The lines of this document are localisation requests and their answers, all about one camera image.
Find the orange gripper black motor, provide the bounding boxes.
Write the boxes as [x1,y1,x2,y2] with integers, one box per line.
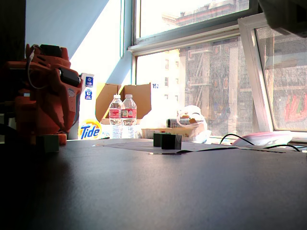
[49,67,84,135]

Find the white paper grid sheet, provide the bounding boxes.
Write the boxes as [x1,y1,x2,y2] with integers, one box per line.
[92,138,238,155]

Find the dark green cube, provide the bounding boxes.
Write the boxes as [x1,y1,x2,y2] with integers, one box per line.
[161,134,182,150]

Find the Tide detergent box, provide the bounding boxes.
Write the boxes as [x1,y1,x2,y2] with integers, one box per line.
[78,73,103,140]

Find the clear water bottle red label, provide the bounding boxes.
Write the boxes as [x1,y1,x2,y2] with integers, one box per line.
[108,94,125,139]
[121,94,138,139]

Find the brown cardboard box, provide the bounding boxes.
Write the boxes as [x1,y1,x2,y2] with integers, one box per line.
[95,82,152,125]

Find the translucent blind wand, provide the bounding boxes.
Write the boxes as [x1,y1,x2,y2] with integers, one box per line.
[119,0,126,58]

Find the dark printed can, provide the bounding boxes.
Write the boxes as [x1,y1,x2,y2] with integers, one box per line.
[166,118,192,128]

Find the flat printed cardboard box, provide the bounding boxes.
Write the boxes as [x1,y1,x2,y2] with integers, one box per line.
[141,124,210,142]

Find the white plastic bag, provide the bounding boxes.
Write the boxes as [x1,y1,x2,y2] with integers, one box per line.
[176,104,208,130]

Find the white open window sash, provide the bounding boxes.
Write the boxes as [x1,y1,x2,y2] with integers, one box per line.
[237,13,307,140]

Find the pink white plastic object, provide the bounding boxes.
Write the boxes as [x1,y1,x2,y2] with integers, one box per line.
[231,131,294,147]

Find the blurry grey object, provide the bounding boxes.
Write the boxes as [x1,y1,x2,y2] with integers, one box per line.
[258,0,307,38]

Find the grey robot arm cable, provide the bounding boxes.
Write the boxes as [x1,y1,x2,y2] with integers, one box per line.
[25,45,48,91]

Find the black cable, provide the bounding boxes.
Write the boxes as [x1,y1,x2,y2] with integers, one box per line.
[219,133,302,152]

